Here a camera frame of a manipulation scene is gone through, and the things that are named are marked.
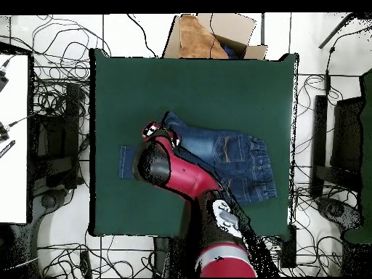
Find thin black cable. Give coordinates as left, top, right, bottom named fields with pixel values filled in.
left=209, top=12, right=219, bottom=57

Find black power strip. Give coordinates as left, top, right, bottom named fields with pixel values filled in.
left=78, top=250, right=93, bottom=279

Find black slanted rod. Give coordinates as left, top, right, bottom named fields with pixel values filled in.
left=318, top=12, right=355, bottom=49

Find black label strip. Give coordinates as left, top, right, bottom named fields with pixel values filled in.
left=0, top=139, right=16, bottom=159

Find brown cloth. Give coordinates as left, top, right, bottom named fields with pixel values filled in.
left=179, top=14, right=230, bottom=60

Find cardboard box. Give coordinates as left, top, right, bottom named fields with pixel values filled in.
left=161, top=12, right=269, bottom=60

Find dark blue fabric item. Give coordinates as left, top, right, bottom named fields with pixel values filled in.
left=222, top=43, right=240, bottom=60

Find dark green table cloth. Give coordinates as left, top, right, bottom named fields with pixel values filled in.
left=89, top=47, right=300, bottom=238

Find black device with cable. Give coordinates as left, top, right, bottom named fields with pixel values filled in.
left=0, top=114, right=33, bottom=143

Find black connector with cable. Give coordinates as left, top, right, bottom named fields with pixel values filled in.
left=0, top=56, right=14, bottom=92

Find black office chair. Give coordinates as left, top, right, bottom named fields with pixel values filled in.
left=30, top=82, right=85, bottom=213
left=310, top=94, right=365, bottom=233

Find blue denim jeans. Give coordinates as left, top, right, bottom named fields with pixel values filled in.
left=118, top=110, right=278, bottom=204

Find green covered side table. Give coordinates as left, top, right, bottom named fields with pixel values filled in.
left=344, top=68, right=372, bottom=245

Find white table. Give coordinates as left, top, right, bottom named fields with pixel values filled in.
left=0, top=53, right=30, bottom=225

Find single black cable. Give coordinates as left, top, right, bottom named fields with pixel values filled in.
left=126, top=13, right=159, bottom=58

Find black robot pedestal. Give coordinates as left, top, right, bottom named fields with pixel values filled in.
left=153, top=235, right=201, bottom=278

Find black cable tangle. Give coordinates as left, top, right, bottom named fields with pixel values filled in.
left=28, top=14, right=113, bottom=117
left=37, top=229, right=155, bottom=279
left=291, top=73, right=360, bottom=277

